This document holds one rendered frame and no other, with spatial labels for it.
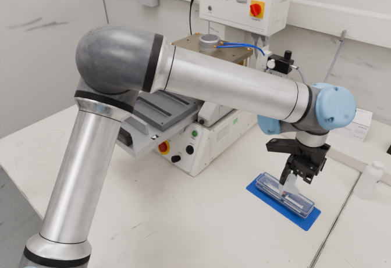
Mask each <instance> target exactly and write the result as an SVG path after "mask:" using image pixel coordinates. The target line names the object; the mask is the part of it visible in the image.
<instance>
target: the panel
mask: <svg viewBox="0 0 391 268"><path fill-rule="evenodd" d="M186 127H187V129H186V132H185V133H179V132H177V133H176V134H174V135H173V136H171V137H170V138H168V139H167V140H166V141H164V142H165V143H166V144H167V147H168V148H167V150H166V152H161V151H160V150H159V145H158V146H156V147H155V148H154V149H153V150H154V151H156V152H157V153H159V154H160V155H162V156H163V157H164V158H166V159H167V160H169V161H170V162H172V161H171V157H172V156H175V155H179V156H180V158H181V160H179V161H178V162H176V163H173V162H172V163H173V164H174V165H176V166H177V167H179V168H180V169H182V170H183V171H185V172H186V173H187V174H189V175H190V173H191V170H192V167H193V164H194V161H195V158H196V154H197V151H198V148H199V146H200V142H201V139H202V135H203V133H204V130H205V128H203V127H201V126H200V125H198V124H196V123H195V122H192V123H190V124H189V125H188V126H186ZM194 130H195V131H196V132H197V136H196V137H194V136H193V135H192V132H193V131H194ZM187 146H191V147H192V149H193V152H192V153H191V154H188V153H187V152H186V148H187Z"/></svg>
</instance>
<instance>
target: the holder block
mask: <svg viewBox="0 0 391 268"><path fill-rule="evenodd" d="M197 109H198V103H196V102H194V101H192V100H191V99H188V98H186V97H184V96H182V95H180V94H176V93H173V92H169V91H164V90H157V91H155V92H153V93H152V94H151V93H148V92H144V91H142V92H140V93H138V96H137V100H136V103H135V106H134V109H133V114H135V115H136V116H138V117H139V118H141V119H143V120H144V121H146V122H147V123H149V124H151V125H152V126H154V127H156V128H157V129H159V130H161V131H162V132H163V131H165V130H166V129H167V128H169V127H171V126H172V125H174V124H175V123H177V122H178V121H180V120H181V119H183V118H185V117H186V116H188V115H189V114H191V113H192V112H194V111H195V110H197Z"/></svg>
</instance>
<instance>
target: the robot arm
mask: <svg viewBox="0 0 391 268"><path fill-rule="evenodd" d="M75 59H76V66H77V69H78V71H79V73H80V75H81V76H80V80H79V83H78V86H77V89H76V92H75V95H74V98H73V99H74V101H75V103H76V105H77V106H78V109H79V111H78V113H77V117H76V120H75V123H74V126H73V129H72V133H71V135H70V138H69V142H68V144H67V148H66V151H65V154H64V157H63V160H62V164H61V167H60V169H59V173H58V176H57V178H56V182H55V185H54V188H53V191H52V194H51V198H50V200H49V204H48V207H47V211H46V213H45V216H44V219H43V222H42V225H41V229H40V232H39V233H37V234H36V235H34V236H32V237H30V238H29V239H28V240H27V242H26V246H25V249H24V251H23V254H22V258H21V260H20V264H19V267H18V268H87V266H88V263H89V260H90V256H91V252H92V246H91V244H90V243H89V241H88V239H87V237H88V234H89V231H90V227H91V224H92V221H93V218H94V214H95V210H96V208H97V204H98V200H99V197H100V194H101V191H102V187H103V184H104V181H105V177H106V173H107V171H108V167H109V164H110V161H111V157H112V154H113V150H114V147H115V144H116V140H117V137H118V134H119V130H120V127H121V124H122V121H124V120H125V119H127V118H129V117H130V116H132V113H133V109H134V106H135V103H136V100H137V96H138V93H139V92H140V91H144V92H148V93H151V94H152V93H153V92H155V91H157V90H164V91H169V92H173V93H176V94H180V95H184V96H187V97H192V98H196V99H200V100H203V101H207V102H212V103H216V104H219V105H223V106H227V107H230V108H235V109H239V110H243V111H246V112H250V113H255V114H257V120H258V124H259V127H260V129H261V130H262V132H263V133H264V134H266V135H275V134H277V135H279V134H281V133H286V132H294V131H296V137H295V139H284V138H273V139H271V140H269V142H267V143H266V148H267V151H268V152H279V153H290V154H291V155H290V156H289V157H288V159H287V161H286V164H285V168H284V169H283V171H282V174H281V177H280V180H279V195H281V196H282V194H283V192H284V191H286V192H289V193H291V194H294V195H298V194H299V192H300V190H299V189H298V188H297V186H296V184H295V182H296V180H297V178H298V175H299V176H300V177H302V178H303V181H305V182H306V183H308V184H309V185H310V184H311V182H312V179H313V178H314V176H317V175H318V174H319V172H320V171H322V169H323V168H324V165H325V163H326V160H327V158H325V156H326V153H327V152H328V150H330V147H331V145H329V144H327V143H325V142H326V139H327V137H328V134H329V132H330V130H333V129H335V128H342V127H346V126H347V125H349V124H350V123H351V122H352V121H353V119H354V117H355V115H356V109H357V105H356V100H355V98H354V96H353V95H352V93H351V92H350V91H349V90H348V89H346V88H344V87H341V86H334V85H332V84H328V83H315V84H313V85H312V86H310V85H306V84H303V83H299V82H296V81H293V80H289V79H286V78H283V77H279V76H276V75H273V74H269V73H266V72H262V71H259V70H255V69H252V68H249V67H245V66H242V65H238V64H235V63H232V62H228V61H225V60H222V59H218V58H215V57H211V56H208V55H204V54H201V53H198V52H194V51H191V50H188V49H184V48H181V47H177V46H174V45H171V44H170V43H169V41H168V40H167V38H166V36H164V35H160V34H157V33H153V32H150V31H147V30H142V29H139V28H135V27H130V26H125V25H121V24H104V25H101V26H97V27H95V28H92V29H91V30H89V31H88V32H87V33H85V34H84V35H83V36H82V38H81V40H80V41H79V43H78V46H77V48H76V56H75ZM291 171H293V173H291ZM308 179H311V180H308Z"/></svg>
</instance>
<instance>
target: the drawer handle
mask: <svg viewBox="0 0 391 268"><path fill-rule="evenodd" d="M118 136H119V137H120V138H122V139H123V140H124V141H125V144H126V146H130V145H131V144H133V140H132V136H131V134H130V133H129V132H128V131H126V130H125V129H123V128H122V127H120V130H119V134H118Z"/></svg>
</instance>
